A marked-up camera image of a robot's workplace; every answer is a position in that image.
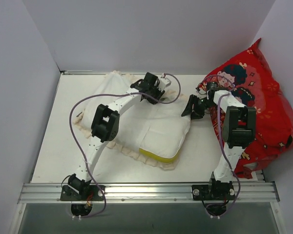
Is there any white pillow with yellow band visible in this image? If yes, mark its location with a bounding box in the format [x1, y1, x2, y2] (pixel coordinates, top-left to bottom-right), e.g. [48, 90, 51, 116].
[132, 104, 190, 163]

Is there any white pillowcase with cream ruffle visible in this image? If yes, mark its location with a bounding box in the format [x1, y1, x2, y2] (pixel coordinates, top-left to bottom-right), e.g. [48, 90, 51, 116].
[73, 71, 188, 171]

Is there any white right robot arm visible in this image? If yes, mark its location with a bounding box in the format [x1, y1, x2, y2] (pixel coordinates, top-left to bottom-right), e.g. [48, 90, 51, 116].
[181, 82, 256, 199]

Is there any red cartoon print pillow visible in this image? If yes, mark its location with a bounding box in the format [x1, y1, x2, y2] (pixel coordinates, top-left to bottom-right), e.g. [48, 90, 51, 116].
[196, 39, 293, 179]

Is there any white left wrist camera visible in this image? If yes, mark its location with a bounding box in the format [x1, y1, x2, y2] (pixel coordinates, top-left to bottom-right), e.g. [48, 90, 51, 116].
[158, 73, 171, 91]

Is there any aluminium back rail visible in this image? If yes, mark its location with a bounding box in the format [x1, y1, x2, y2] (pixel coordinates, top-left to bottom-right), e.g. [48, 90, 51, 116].
[61, 70, 93, 75]

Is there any aluminium rail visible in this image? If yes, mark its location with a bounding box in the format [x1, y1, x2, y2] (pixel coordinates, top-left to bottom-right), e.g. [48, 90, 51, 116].
[18, 181, 279, 204]
[61, 70, 93, 75]

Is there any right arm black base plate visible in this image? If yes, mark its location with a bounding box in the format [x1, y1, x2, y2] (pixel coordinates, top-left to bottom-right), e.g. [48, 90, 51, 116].
[191, 183, 236, 201]

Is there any aluminium front rail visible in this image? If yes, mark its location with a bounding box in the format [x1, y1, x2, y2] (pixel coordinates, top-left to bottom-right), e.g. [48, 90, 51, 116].
[18, 181, 279, 204]

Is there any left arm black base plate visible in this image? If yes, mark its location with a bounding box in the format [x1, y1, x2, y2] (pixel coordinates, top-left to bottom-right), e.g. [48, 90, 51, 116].
[60, 185, 104, 201]

